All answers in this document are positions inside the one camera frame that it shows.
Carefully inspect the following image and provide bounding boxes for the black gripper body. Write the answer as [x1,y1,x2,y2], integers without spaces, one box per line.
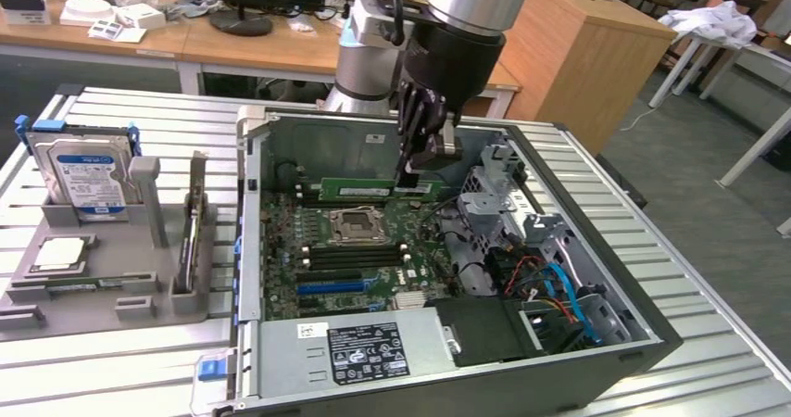
[399,18,509,108]

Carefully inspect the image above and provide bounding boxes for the green RAM stick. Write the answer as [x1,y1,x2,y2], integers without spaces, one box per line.
[44,279,106,294]
[319,177,445,202]

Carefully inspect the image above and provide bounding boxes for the metal disk bay cage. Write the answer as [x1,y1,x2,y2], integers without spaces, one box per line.
[457,141,531,226]

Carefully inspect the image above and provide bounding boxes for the wooden cabinet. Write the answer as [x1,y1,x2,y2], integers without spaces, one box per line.
[461,0,681,158]

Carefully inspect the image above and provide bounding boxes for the metal CPU socket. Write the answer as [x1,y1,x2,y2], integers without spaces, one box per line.
[326,207,390,246]

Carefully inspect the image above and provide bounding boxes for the wooden desk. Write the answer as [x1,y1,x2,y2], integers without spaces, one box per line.
[0,0,526,120]

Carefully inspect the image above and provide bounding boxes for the green motherboard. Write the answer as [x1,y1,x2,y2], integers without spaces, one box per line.
[262,175,463,321]

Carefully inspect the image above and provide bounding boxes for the long black expansion slot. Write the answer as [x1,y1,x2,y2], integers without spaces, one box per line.
[295,270,366,284]

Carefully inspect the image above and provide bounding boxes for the blue expansion slot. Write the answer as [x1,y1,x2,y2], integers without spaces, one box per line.
[295,280,367,297]

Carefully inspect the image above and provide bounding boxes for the black plastic shroud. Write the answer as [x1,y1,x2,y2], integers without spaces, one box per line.
[431,296,546,368]

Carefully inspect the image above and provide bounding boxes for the graphics card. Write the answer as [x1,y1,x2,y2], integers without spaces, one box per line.
[175,149,211,294]

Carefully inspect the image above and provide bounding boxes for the white crumpled cloth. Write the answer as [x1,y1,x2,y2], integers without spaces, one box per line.
[657,0,761,51]

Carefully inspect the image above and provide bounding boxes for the small white box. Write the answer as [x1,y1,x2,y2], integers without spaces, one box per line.
[114,4,170,30]

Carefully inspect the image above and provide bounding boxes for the white printed cards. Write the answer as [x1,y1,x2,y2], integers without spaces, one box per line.
[86,19,148,44]

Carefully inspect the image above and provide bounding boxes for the hard disk in blue caddy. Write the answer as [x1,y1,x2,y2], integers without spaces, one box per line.
[12,114,143,227]

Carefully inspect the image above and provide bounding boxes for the grey power supply with label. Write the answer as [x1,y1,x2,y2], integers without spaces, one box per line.
[256,308,463,398]

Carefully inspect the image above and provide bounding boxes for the open dark PC case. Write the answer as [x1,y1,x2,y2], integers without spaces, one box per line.
[191,105,685,417]

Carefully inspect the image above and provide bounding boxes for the grey parts rack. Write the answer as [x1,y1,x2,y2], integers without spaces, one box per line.
[0,155,223,331]

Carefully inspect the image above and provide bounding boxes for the round white device on box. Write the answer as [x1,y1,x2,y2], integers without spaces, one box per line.
[59,0,120,28]

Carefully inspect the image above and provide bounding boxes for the silver CPU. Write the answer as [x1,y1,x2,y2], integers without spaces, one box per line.
[32,237,90,273]

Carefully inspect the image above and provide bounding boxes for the white labelled box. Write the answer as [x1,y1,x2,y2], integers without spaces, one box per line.
[0,0,55,27]

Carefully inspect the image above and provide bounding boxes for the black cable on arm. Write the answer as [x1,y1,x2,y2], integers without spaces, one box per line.
[383,0,411,50]

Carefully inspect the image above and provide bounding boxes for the black wire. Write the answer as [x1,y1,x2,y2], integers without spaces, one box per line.
[425,197,475,270]

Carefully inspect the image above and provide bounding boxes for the metal disk bay bracket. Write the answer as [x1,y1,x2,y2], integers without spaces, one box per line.
[522,211,650,349]

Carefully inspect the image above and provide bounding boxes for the red wire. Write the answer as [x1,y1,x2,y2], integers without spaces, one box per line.
[503,255,549,300]

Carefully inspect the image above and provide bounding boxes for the white floor cable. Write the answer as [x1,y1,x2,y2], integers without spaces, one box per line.
[615,104,658,133]

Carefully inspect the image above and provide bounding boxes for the blue flat data wire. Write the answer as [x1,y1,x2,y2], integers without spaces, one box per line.
[546,255,606,345]

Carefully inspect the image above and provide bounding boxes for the yellow and red power wires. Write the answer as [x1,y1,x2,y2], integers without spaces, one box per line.
[523,297,581,319]

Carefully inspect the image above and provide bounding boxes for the white frame table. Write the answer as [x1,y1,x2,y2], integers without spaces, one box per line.
[647,30,791,189]

